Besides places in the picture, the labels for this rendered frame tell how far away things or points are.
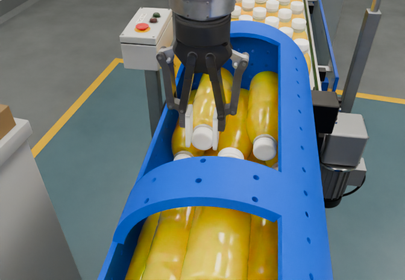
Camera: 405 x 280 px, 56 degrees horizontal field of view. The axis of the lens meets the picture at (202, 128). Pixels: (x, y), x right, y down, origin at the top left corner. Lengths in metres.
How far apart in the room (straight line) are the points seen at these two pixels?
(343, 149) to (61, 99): 2.14
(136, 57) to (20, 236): 0.55
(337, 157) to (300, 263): 0.80
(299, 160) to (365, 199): 1.69
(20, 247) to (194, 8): 0.81
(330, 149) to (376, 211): 1.03
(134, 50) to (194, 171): 0.66
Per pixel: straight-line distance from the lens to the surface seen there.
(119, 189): 2.11
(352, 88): 1.39
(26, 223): 1.09
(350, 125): 1.17
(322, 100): 0.99
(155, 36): 1.04
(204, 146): 0.65
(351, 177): 1.29
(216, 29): 0.50
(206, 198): 0.42
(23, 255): 1.13
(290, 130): 0.54
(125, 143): 2.37
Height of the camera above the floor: 1.55
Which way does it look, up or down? 40 degrees down
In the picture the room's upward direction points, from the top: straight up
